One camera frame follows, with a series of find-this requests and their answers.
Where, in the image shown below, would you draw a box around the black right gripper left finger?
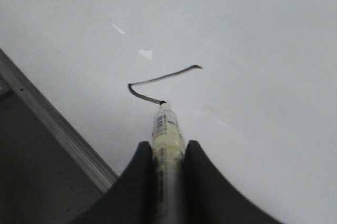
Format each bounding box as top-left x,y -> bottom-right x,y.
71,141 -> 153,223

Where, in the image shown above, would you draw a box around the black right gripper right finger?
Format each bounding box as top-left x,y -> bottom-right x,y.
174,140 -> 279,223

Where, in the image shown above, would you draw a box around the white black whiteboard marker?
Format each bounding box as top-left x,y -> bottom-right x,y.
152,101 -> 187,223

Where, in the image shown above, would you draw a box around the white whiteboard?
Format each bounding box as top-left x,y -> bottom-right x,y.
1,0 -> 336,223

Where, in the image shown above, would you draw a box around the aluminium whiteboard frame rail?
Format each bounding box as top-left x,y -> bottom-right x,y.
1,51 -> 118,193

